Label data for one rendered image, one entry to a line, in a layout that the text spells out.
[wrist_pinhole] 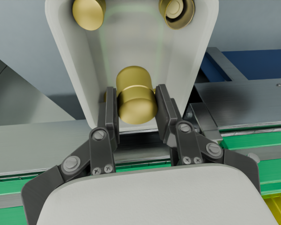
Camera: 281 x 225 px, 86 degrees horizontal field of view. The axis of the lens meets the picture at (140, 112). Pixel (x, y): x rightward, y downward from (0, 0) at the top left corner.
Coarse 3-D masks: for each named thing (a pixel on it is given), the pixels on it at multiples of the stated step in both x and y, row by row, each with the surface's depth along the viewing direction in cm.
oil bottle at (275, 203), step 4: (264, 196) 30; (268, 196) 30; (272, 196) 30; (276, 196) 30; (280, 196) 30; (264, 200) 29; (268, 200) 29; (272, 200) 29; (276, 200) 29; (280, 200) 29; (268, 204) 29; (272, 204) 29; (276, 204) 29; (280, 204) 29; (272, 208) 28; (276, 208) 29; (280, 208) 29; (272, 212) 28; (276, 212) 28; (280, 212) 28; (276, 216) 28; (280, 216) 28; (276, 220) 27; (280, 220) 27; (280, 224) 27
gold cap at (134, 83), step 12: (120, 72) 14; (132, 72) 13; (144, 72) 14; (120, 84) 13; (132, 84) 12; (144, 84) 12; (120, 96) 12; (132, 96) 11; (144, 96) 11; (120, 108) 12; (132, 108) 12; (144, 108) 12; (156, 108) 12; (132, 120) 13; (144, 120) 13
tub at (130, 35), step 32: (64, 0) 13; (128, 0) 20; (64, 32) 16; (96, 32) 22; (128, 32) 23; (160, 32) 23; (192, 32) 19; (96, 64) 26; (128, 64) 27; (160, 64) 27; (192, 64) 20; (96, 96) 28; (128, 128) 29
